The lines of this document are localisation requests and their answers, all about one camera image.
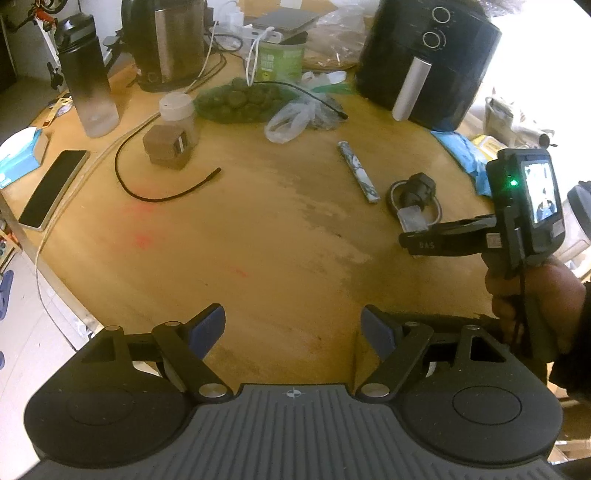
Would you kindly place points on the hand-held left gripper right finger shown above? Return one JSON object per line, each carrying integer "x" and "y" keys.
{"x": 378, "y": 333}

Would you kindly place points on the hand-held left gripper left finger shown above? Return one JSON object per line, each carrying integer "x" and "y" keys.
{"x": 210, "y": 328}

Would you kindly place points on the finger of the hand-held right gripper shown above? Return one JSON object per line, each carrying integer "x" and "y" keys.
{"x": 461, "y": 223}

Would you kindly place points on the black plug adapter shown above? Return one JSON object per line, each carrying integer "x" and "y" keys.
{"x": 419, "y": 189}

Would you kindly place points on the person's right forearm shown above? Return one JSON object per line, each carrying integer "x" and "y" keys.
{"x": 577, "y": 364}

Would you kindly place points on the person's right hand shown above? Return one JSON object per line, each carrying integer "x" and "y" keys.
{"x": 561, "y": 300}

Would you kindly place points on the blue packet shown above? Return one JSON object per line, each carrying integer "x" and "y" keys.
{"x": 459, "y": 152}
{"x": 482, "y": 185}

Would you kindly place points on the small clear plastic packet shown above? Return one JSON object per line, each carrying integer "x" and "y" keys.
{"x": 412, "y": 220}

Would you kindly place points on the clear shaker bottle grey lid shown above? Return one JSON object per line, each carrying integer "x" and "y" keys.
{"x": 581, "y": 221}

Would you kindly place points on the patterned stick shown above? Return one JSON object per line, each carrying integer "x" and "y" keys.
{"x": 359, "y": 171}

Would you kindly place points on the black air fryer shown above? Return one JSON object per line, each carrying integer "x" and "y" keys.
{"x": 429, "y": 60}

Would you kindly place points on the brown cube box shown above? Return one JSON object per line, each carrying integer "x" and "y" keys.
{"x": 164, "y": 150}

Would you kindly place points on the white cabinet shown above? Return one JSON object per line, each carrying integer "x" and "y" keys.
{"x": 23, "y": 350}

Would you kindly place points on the teal zip bag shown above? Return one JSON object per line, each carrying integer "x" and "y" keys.
{"x": 332, "y": 83}

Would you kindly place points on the clear plastic bag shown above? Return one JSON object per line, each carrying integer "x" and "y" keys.
{"x": 295, "y": 117}

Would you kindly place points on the black smartphone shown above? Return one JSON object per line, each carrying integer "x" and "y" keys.
{"x": 53, "y": 189}

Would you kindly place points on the small white-lid spice jar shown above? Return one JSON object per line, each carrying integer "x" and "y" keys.
{"x": 179, "y": 113}

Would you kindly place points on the clear bag of brown food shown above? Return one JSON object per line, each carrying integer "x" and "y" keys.
{"x": 341, "y": 39}

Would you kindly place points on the bag of green balls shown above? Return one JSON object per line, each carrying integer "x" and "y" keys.
{"x": 240, "y": 101}

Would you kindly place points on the green canister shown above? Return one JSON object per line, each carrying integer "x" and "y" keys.
{"x": 279, "y": 62}

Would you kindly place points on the tissue box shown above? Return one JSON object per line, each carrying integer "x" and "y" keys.
{"x": 21, "y": 154}

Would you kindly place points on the flat grey scale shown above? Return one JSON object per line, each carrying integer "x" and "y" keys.
{"x": 284, "y": 18}

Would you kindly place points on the white power bank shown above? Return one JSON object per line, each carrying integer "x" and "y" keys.
{"x": 258, "y": 34}

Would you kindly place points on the black-to-clear water bottle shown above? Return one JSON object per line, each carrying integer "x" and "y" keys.
{"x": 87, "y": 78}

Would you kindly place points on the stainless steel kettle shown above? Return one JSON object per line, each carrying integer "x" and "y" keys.
{"x": 166, "y": 46}

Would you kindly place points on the bicycle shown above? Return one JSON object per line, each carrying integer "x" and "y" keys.
{"x": 32, "y": 14}

